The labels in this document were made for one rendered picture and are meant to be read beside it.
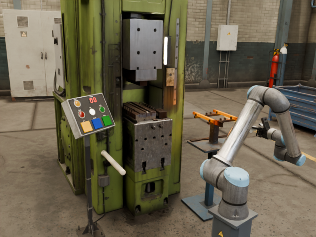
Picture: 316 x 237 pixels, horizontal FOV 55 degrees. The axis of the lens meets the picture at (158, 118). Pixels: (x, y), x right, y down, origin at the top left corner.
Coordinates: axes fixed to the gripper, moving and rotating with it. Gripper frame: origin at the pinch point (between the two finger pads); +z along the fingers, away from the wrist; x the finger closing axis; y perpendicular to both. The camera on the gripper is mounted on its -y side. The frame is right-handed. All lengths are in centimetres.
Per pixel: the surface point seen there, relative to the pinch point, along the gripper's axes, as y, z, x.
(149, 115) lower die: -2, 53, -71
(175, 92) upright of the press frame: -17, 68, -35
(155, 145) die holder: 25, 47, -67
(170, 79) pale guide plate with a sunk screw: -31, 66, -43
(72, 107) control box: -20, 33, -141
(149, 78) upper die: -35, 53, -71
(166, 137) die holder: 19, 47, -56
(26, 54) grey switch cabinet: -16, 601, -118
